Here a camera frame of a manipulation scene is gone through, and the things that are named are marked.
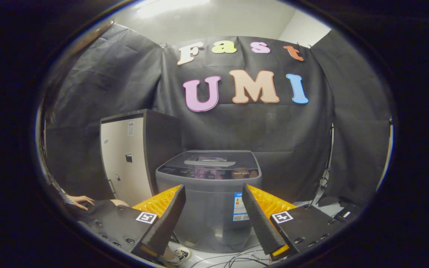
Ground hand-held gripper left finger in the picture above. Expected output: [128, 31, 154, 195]
[77, 184, 186, 263]

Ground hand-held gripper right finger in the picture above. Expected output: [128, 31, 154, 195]
[242, 183, 349, 261]

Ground grey washing machine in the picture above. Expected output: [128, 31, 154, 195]
[156, 150, 263, 253]

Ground dark washing machine lid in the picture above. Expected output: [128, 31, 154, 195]
[162, 150, 260, 170]

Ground person's sneaker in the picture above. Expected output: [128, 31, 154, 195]
[162, 246, 193, 265]

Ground white and dark cabinet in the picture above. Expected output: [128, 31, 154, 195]
[100, 109, 182, 207]

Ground black floor box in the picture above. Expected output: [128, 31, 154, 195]
[336, 203, 360, 223]

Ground black backdrop cloth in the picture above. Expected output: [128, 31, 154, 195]
[43, 23, 392, 205]

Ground black floor cables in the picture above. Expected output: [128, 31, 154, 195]
[190, 244, 274, 268]

